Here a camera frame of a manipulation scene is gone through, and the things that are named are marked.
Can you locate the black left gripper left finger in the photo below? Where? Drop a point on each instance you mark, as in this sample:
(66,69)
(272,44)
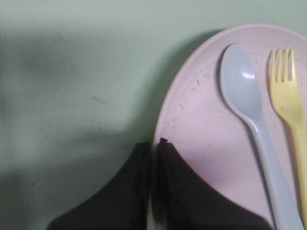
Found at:
(122,204)

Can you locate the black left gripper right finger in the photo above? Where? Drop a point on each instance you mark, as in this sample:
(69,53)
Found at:
(183,201)

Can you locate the beige round plate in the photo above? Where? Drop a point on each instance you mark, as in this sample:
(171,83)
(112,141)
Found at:
(215,142)

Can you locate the yellow plastic fork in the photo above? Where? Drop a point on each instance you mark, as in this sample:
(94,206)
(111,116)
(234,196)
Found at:
(287,102)

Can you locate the green rectangular tray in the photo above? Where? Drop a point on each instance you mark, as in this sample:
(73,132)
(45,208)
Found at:
(82,81)

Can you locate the light blue plastic spoon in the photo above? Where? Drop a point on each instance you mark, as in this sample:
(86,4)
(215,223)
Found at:
(241,91)

